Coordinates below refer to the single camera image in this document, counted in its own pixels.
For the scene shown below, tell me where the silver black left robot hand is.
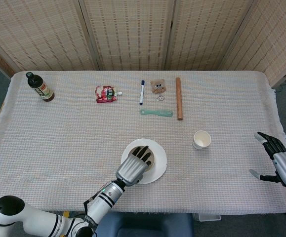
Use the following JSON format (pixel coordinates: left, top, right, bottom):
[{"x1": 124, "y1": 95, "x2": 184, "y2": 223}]
[{"x1": 115, "y1": 145, "x2": 153, "y2": 186}]

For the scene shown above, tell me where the beige plastic bowl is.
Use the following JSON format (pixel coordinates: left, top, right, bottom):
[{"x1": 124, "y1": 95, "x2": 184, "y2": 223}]
[{"x1": 129, "y1": 146, "x2": 156, "y2": 174}]

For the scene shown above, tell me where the white paper cup blue print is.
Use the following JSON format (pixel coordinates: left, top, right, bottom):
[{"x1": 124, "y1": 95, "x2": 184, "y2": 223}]
[{"x1": 192, "y1": 130, "x2": 211, "y2": 150}]

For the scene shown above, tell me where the large white paper plate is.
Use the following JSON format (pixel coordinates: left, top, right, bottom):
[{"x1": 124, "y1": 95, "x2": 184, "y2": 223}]
[{"x1": 121, "y1": 138, "x2": 168, "y2": 185}]

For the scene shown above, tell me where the blue padded seat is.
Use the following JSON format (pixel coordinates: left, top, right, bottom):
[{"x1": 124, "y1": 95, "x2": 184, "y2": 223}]
[{"x1": 94, "y1": 211, "x2": 194, "y2": 237}]

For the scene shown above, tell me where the green plastic brush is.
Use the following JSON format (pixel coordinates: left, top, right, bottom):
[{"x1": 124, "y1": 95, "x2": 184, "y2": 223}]
[{"x1": 139, "y1": 109, "x2": 173, "y2": 118}]

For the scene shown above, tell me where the beige woven tablecloth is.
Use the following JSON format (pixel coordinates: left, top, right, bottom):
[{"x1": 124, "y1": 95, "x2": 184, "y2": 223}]
[{"x1": 0, "y1": 71, "x2": 286, "y2": 214}]

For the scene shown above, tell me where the white marker pen blue cap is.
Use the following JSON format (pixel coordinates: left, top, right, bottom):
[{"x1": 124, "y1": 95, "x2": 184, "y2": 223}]
[{"x1": 139, "y1": 79, "x2": 146, "y2": 105}]

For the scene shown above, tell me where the red snack pouch white cap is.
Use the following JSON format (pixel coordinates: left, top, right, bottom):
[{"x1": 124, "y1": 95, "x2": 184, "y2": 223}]
[{"x1": 94, "y1": 85, "x2": 123, "y2": 104}]

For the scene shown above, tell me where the wooden rolling pin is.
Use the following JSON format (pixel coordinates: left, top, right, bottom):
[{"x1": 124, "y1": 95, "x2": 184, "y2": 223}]
[{"x1": 175, "y1": 77, "x2": 184, "y2": 121}]

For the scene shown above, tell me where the white box under table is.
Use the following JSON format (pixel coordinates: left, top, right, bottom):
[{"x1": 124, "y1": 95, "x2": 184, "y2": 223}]
[{"x1": 193, "y1": 212, "x2": 221, "y2": 222}]

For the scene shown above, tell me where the dark tea bottle green label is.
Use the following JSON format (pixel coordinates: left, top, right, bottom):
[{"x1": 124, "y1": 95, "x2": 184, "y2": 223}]
[{"x1": 26, "y1": 72, "x2": 55, "y2": 102}]

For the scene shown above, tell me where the beige woven folding screen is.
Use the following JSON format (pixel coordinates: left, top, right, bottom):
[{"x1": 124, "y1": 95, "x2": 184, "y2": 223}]
[{"x1": 0, "y1": 0, "x2": 286, "y2": 87}]

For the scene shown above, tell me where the brown plush toy keychain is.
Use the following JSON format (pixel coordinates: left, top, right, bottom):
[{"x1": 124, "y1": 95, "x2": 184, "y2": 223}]
[{"x1": 150, "y1": 78, "x2": 167, "y2": 101}]

